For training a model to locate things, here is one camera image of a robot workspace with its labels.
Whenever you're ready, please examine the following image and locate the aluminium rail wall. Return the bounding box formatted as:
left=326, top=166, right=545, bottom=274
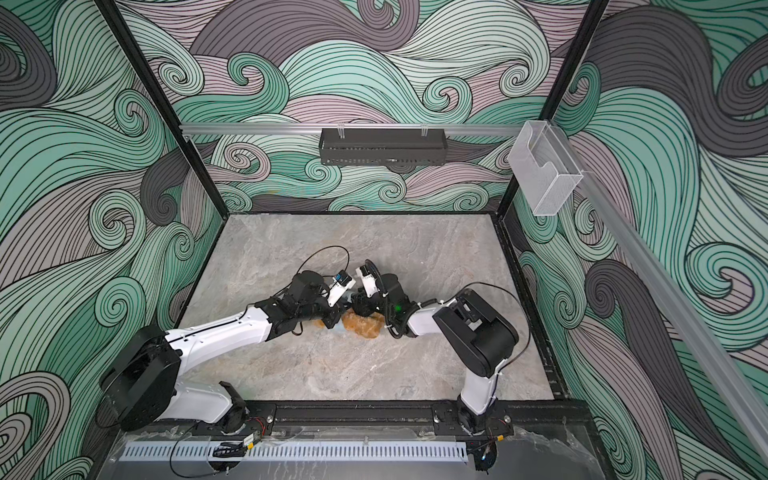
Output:
left=180, top=122, right=522, bottom=137
left=551, top=125, right=767, bottom=460

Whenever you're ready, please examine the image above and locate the aluminium rail right wall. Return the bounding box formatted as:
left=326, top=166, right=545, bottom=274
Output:
left=551, top=125, right=767, bottom=460

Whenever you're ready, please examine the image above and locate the white slotted cable duct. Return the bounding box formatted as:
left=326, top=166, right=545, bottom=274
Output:
left=119, top=440, right=469, bottom=463

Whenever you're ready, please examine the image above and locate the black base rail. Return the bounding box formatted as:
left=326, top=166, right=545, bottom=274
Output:
left=97, top=394, right=591, bottom=439

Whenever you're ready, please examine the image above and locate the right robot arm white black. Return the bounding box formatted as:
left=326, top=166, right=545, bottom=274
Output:
left=351, top=260, right=520, bottom=431

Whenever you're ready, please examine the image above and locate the brown teddy bear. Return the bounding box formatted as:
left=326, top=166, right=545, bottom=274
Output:
left=331, top=308, right=385, bottom=339

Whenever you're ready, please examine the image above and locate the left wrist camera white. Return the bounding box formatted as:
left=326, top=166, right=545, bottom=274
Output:
left=327, top=270, right=355, bottom=307

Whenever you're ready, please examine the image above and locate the aluminium rail back wall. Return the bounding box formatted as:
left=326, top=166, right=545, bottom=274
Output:
left=180, top=122, right=522, bottom=137

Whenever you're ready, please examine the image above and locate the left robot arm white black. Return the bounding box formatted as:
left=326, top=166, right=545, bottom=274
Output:
left=99, top=270, right=355, bottom=434

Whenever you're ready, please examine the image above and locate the black wall tray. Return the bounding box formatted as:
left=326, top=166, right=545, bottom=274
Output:
left=319, top=129, right=448, bottom=166

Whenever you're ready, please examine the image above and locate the right camera black cable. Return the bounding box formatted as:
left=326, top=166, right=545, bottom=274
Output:
left=461, top=280, right=533, bottom=367

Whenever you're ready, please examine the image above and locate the camera black cable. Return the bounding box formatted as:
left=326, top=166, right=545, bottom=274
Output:
left=297, top=244, right=352, bottom=283
left=461, top=280, right=533, bottom=367

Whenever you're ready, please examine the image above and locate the left camera black cable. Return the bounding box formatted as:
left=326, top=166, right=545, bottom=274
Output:
left=297, top=244, right=352, bottom=283

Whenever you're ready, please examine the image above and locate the clear plastic wall bin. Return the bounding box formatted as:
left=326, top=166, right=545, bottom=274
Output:
left=507, top=120, right=583, bottom=217

